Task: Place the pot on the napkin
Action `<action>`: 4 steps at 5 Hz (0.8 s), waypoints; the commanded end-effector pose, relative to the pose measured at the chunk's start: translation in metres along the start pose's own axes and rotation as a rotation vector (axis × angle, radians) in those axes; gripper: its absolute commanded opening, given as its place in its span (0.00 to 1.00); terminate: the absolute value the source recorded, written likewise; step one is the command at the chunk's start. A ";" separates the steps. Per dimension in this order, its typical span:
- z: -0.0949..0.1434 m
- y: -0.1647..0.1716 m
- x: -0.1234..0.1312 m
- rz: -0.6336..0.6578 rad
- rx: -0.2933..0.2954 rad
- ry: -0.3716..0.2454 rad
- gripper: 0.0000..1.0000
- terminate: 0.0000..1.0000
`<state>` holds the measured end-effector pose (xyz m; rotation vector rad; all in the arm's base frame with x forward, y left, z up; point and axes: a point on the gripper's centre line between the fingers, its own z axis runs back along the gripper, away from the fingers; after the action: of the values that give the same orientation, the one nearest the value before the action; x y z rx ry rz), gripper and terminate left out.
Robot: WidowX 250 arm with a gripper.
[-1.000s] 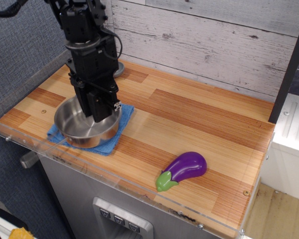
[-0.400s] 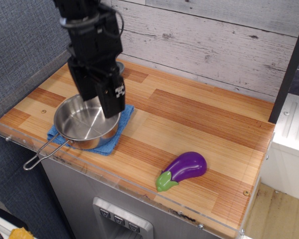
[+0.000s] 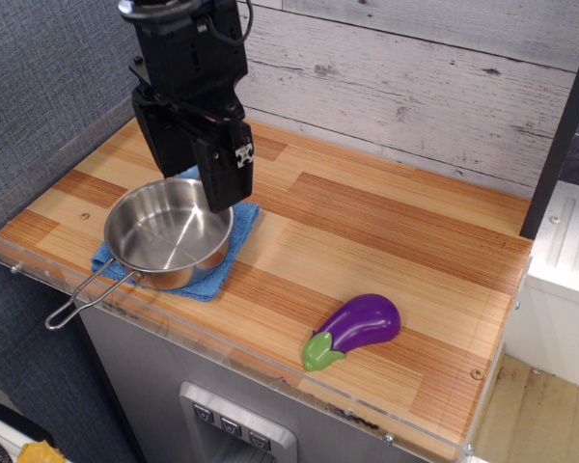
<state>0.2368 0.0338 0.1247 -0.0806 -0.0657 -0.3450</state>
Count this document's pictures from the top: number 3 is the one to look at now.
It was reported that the clear acrylic table guard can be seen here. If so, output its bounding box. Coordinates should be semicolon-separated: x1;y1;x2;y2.
0;95;532;463

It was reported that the grey toy fridge cabinet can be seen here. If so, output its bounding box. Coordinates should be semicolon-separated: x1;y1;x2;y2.
69;293;435;463

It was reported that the white ribbed toy sink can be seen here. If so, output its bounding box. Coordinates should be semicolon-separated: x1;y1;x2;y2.
503;181;579;385

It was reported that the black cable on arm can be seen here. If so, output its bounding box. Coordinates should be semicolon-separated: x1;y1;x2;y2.
192;0;255;47

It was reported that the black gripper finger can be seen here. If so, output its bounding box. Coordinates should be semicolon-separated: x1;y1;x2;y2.
131;94;196;177
193;120;255;212

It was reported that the purple toy eggplant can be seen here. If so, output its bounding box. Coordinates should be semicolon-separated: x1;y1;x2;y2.
301;293;401;372

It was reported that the stainless steel pot with handle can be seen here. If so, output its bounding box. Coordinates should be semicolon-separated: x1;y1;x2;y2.
45;178;235;331

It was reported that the yellow and black object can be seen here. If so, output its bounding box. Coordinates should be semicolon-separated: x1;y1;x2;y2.
0;441;68;463

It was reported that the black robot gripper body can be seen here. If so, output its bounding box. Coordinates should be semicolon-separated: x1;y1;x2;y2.
127;12;249;137

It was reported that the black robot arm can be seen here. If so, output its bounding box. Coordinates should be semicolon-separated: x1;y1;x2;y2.
119;1;254;212

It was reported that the blue folded napkin cloth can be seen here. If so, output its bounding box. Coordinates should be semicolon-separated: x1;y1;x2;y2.
90;166;262;304

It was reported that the black vertical post right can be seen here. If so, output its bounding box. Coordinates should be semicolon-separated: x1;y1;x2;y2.
519;68;579;239

